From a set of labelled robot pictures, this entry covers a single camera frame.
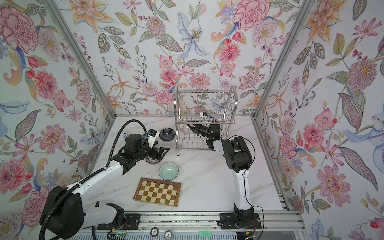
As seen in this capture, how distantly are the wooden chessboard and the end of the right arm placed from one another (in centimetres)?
31

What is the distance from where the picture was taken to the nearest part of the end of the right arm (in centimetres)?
82

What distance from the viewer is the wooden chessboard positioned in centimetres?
80
